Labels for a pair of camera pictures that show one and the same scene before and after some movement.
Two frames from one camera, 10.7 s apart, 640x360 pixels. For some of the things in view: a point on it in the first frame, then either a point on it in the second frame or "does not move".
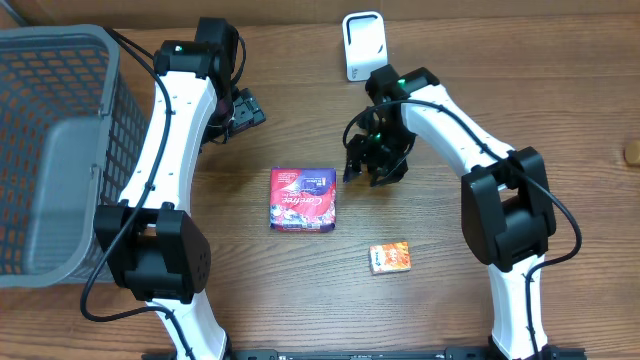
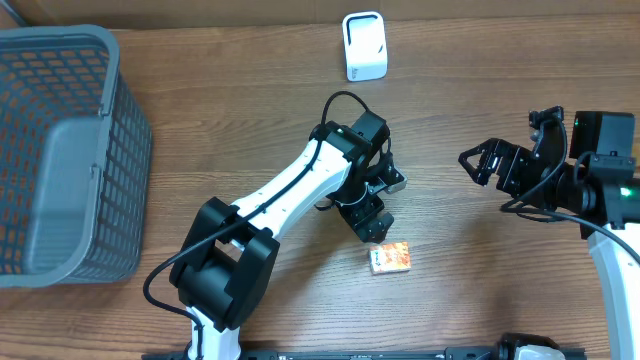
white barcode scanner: [365, 44] does not move
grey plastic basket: [72, 135] does not move
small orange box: [390, 257] does not move
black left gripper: [249, 112] -> [363, 215]
